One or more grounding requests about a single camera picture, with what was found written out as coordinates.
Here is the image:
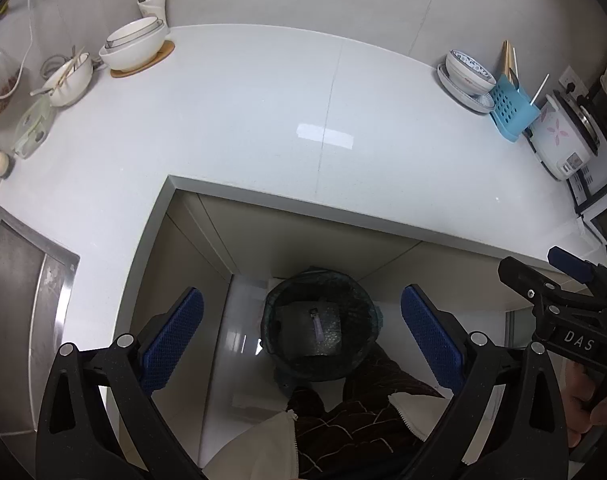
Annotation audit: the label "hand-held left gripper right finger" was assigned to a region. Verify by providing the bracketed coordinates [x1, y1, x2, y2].
[401, 284, 569, 480]

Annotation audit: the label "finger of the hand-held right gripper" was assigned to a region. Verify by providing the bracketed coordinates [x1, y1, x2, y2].
[547, 246, 607, 301]
[498, 256, 591, 326]

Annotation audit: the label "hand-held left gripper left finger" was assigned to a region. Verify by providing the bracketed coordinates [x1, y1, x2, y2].
[36, 286, 205, 480]

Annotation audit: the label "black mesh trash bin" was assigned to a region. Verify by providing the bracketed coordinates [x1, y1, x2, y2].
[260, 269, 385, 386]

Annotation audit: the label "purple sachet wrapper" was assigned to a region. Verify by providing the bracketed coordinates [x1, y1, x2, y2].
[309, 310, 327, 346]

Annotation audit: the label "person's right hand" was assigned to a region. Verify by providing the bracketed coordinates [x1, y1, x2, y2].
[566, 360, 607, 436]

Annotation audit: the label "white microwave oven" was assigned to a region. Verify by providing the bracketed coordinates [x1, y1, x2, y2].
[566, 152, 607, 246]

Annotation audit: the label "person's dark patterned pants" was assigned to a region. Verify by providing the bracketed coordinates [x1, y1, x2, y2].
[286, 342, 457, 480]

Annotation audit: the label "white floral rice cooker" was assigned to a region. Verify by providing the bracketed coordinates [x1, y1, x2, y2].
[526, 91, 600, 182]

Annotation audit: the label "dark kitchen appliance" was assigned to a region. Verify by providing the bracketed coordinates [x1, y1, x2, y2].
[576, 92, 607, 161]

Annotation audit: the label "stainless steel sink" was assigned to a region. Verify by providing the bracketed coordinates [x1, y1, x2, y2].
[0, 205, 81, 436]

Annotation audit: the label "blue plastic utensil holder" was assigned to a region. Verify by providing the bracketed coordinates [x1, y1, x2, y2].
[489, 74, 541, 143]

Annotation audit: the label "beige base cabinet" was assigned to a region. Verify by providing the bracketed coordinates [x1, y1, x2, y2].
[133, 192, 607, 311]

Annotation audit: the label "long white straw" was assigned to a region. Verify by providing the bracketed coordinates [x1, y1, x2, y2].
[531, 74, 551, 108]

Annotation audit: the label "patterned ceramic plate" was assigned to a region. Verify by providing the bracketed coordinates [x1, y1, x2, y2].
[437, 62, 497, 114]

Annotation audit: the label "white bowl red rim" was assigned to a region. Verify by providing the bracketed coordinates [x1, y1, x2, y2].
[444, 67, 494, 98]

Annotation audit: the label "bundle of wooden chopsticks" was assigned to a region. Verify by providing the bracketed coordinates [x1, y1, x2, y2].
[501, 40, 521, 91]

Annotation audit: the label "floral patterned bowl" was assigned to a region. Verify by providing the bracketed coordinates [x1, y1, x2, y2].
[446, 49, 497, 86]

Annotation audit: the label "round wooden coaster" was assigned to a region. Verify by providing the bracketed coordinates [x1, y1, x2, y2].
[110, 40, 176, 79]

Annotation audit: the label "wooden chopsticks pair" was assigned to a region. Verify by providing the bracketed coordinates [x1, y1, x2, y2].
[52, 51, 85, 95]

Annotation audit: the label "nested small bowl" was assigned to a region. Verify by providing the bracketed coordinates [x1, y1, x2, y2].
[106, 17, 165, 51]

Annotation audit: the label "white cup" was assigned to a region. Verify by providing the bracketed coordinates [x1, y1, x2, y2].
[136, 0, 170, 28]

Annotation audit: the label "white wall socket with plug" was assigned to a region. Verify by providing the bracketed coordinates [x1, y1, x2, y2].
[558, 64, 587, 96]

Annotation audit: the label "grey coiled cable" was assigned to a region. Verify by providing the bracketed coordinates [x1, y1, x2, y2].
[42, 54, 104, 81]

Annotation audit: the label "white hanging cable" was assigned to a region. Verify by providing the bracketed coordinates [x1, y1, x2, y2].
[0, 0, 36, 101]

